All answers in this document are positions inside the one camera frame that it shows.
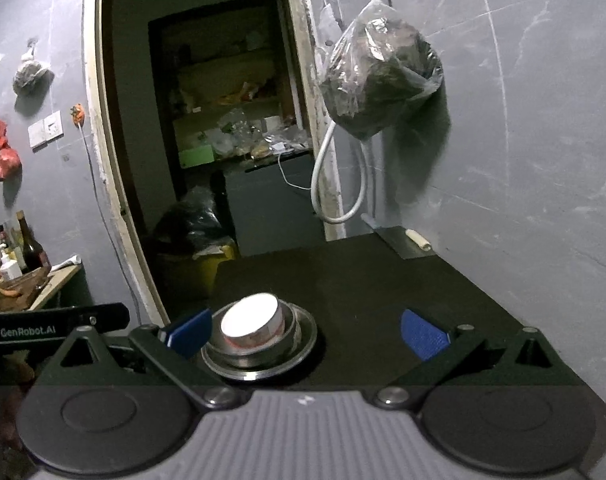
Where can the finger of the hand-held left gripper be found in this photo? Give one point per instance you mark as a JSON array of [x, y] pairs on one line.
[[108, 316]]

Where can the white wall switch plate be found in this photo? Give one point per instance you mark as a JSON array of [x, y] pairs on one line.
[[45, 131]]

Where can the dark glass bottle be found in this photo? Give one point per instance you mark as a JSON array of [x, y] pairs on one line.
[[30, 250]]

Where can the orange wall hook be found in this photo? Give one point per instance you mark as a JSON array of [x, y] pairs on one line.
[[77, 114]]

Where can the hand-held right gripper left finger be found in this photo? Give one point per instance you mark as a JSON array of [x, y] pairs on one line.
[[189, 334]]

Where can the yellow bin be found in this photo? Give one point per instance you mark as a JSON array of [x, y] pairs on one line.
[[193, 275]]

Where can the large steel bowl front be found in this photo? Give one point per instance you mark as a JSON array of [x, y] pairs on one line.
[[308, 335]]

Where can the clear bag of dried goods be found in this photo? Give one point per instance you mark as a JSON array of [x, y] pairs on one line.
[[378, 75]]

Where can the white plastic bottle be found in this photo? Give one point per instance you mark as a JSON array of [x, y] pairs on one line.
[[10, 269]]

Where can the small clear hanging bag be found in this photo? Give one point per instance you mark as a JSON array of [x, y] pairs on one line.
[[328, 25]]

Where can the black plastic bag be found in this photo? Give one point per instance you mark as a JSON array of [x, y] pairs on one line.
[[190, 220]]

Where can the grey hanging bag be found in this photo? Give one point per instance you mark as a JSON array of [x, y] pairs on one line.
[[30, 72]]

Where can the cluttered wooden shelf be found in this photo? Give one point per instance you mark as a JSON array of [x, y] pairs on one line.
[[233, 105]]

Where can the green box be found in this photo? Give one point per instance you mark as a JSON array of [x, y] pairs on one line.
[[195, 157]]

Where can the grey metal sheet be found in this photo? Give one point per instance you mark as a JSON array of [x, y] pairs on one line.
[[400, 244]]

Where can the small cream cylinder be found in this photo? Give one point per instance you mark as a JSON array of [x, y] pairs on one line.
[[419, 240]]

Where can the red plastic bag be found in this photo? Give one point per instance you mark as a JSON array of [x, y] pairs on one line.
[[5, 160]]

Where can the dark grey cabinet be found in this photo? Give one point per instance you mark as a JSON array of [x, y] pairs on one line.
[[273, 210]]

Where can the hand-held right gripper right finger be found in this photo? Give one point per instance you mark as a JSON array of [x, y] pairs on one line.
[[423, 334]]

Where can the wooden cutting board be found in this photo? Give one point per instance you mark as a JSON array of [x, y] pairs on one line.
[[58, 282]]

